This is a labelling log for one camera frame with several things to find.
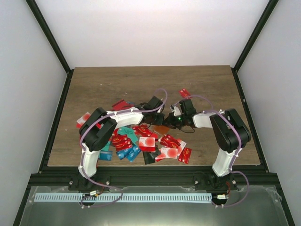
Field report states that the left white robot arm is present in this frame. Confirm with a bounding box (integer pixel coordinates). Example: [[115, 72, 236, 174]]
[[78, 96, 166, 190]]

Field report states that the teal VIP card centre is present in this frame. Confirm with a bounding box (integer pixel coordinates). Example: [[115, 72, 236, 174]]
[[118, 127, 139, 143]]

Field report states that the lone red card far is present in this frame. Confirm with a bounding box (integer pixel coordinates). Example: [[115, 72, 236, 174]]
[[178, 89, 190, 98]]

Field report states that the white red circle card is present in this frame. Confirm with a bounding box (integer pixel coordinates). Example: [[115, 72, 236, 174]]
[[155, 139, 187, 161]]

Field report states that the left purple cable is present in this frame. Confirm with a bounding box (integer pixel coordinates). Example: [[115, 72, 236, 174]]
[[79, 88, 168, 209]]

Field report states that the light blue slotted strip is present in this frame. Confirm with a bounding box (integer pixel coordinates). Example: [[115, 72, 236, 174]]
[[34, 193, 212, 203]]

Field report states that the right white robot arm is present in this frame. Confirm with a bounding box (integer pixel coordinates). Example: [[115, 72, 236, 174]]
[[163, 99, 251, 190]]

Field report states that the red gold VIP card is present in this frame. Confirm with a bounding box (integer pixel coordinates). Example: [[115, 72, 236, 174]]
[[111, 135, 132, 151]]

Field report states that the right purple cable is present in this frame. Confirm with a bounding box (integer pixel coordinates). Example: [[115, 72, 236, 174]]
[[170, 94, 250, 209]]

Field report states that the purple cable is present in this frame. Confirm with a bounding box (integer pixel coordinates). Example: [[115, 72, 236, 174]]
[[170, 94, 250, 209], [79, 88, 168, 209]]

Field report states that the white red card left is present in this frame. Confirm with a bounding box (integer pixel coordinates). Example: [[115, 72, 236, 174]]
[[76, 112, 91, 129]]

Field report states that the red VIP card right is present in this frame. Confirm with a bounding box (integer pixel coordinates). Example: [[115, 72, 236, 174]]
[[178, 147, 192, 164]]

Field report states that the red gold card upper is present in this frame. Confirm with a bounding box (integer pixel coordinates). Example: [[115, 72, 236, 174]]
[[132, 126, 153, 137]]

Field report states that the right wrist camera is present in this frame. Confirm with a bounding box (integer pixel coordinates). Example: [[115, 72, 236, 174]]
[[170, 105, 182, 117]]

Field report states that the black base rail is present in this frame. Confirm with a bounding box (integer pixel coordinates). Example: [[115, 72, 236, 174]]
[[28, 165, 280, 191]]

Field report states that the blue VIP card lower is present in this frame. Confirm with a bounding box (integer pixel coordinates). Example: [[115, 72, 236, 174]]
[[116, 145, 141, 162]]

